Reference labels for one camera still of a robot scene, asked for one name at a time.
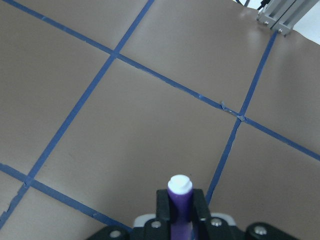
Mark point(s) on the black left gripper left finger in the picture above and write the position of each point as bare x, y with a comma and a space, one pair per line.
163, 205

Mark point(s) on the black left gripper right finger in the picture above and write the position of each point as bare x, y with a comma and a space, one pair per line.
199, 209

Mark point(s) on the purple marker pen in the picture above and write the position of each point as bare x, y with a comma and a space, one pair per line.
180, 192

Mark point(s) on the aluminium frame post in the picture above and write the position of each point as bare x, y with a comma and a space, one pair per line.
282, 15

